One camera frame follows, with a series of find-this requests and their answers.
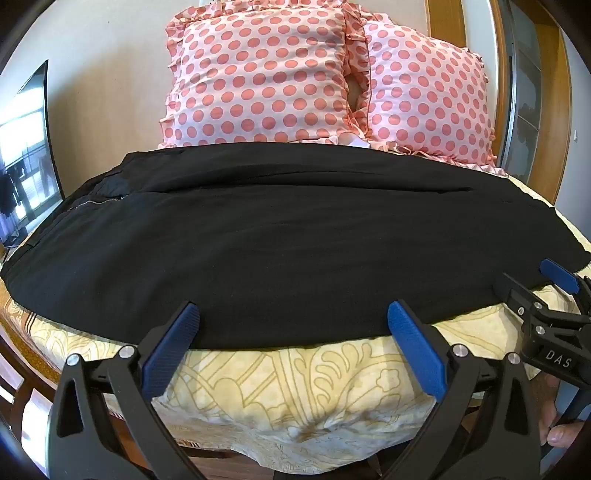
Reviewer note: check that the black pants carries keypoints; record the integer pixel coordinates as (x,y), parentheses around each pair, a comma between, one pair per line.
(286,244)

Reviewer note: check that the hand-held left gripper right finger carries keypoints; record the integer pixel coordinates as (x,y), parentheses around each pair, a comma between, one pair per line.
(413,344)

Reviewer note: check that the person's right hand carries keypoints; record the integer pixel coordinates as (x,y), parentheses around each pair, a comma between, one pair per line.
(565,434)

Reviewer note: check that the wooden framed sliding door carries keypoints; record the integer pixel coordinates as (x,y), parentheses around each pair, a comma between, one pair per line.
(526,92)

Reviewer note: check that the pink polka dot pillow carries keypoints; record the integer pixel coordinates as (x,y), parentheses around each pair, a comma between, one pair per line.
(258,78)
(425,97)

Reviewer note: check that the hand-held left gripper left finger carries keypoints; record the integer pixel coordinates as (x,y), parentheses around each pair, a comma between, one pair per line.
(171,341)

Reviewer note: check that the yellow patterned bed sheet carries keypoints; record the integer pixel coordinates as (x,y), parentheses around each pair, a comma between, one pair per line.
(295,392)

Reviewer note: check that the window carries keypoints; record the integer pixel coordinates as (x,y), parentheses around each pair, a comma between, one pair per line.
(27,157)

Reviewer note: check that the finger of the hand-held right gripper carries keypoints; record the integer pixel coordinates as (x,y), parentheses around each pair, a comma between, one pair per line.
(558,274)
(515,290)

